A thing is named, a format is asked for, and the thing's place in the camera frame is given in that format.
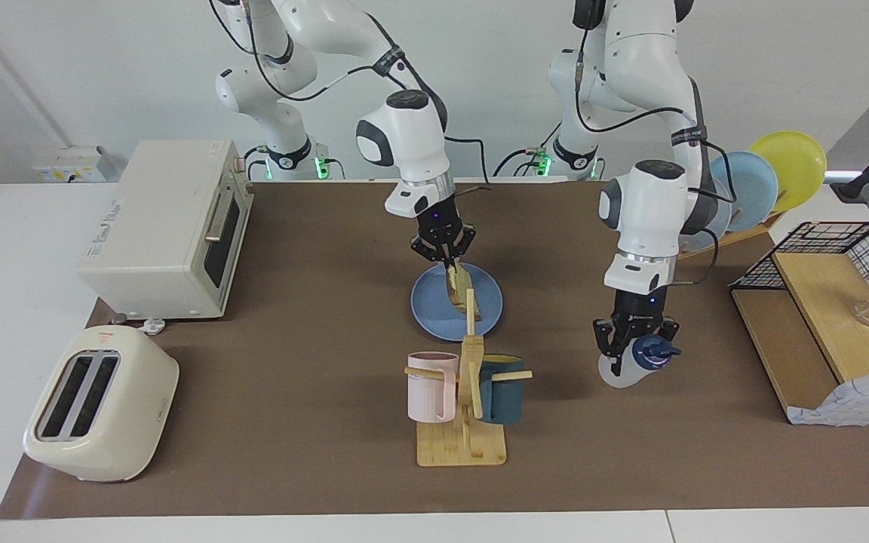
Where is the pale grey plate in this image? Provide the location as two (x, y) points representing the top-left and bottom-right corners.
(680, 195), (733, 253)

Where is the light blue plate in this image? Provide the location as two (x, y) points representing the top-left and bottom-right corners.
(708, 151), (780, 233)

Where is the wooden mug tree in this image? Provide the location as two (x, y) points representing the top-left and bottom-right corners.
(404, 288), (534, 468)

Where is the wooden shelf unit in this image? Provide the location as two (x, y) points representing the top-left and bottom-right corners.
(730, 251), (869, 423)

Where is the cream two-slot toaster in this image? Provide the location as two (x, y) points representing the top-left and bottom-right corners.
(23, 324), (180, 483)

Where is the blue round plate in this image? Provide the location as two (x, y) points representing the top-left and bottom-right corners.
(410, 262), (504, 342)

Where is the pink ribbed mug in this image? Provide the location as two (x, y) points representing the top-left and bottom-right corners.
(407, 351), (459, 424)

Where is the yellow plate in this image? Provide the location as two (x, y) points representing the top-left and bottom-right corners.
(748, 130), (828, 214)

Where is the wooden plate rack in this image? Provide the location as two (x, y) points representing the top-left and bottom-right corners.
(676, 210), (786, 262)

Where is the white toaster oven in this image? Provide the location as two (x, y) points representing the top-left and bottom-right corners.
(76, 140), (254, 321)

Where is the brown table mat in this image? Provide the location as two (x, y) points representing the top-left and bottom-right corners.
(0, 181), (869, 520)

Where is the toasted bread slice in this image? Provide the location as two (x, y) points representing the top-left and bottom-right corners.
(446, 264), (482, 321)

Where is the white bottle with blue cap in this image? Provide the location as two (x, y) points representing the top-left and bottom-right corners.
(598, 334), (683, 389)

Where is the white wall socket box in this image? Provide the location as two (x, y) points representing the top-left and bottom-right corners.
(32, 146), (117, 184)

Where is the white patterned cloth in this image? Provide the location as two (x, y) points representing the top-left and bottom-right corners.
(787, 370), (869, 428)

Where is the dark teal mug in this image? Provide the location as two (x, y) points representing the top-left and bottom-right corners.
(477, 354), (525, 425)

